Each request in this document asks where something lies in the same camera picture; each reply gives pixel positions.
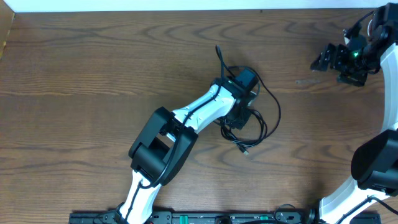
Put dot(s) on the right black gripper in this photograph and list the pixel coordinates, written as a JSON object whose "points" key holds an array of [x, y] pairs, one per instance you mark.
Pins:
{"points": [[337, 56]]}

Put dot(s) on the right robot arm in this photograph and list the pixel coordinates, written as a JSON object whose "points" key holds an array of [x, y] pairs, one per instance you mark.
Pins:
{"points": [[373, 177]]}

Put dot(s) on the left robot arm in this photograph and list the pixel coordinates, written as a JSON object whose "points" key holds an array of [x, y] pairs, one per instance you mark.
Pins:
{"points": [[163, 145]]}

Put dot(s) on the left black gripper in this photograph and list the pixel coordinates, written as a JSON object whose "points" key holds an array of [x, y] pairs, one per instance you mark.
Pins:
{"points": [[237, 121]]}

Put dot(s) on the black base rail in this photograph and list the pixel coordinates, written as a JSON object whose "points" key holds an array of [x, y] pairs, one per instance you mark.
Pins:
{"points": [[217, 217]]}

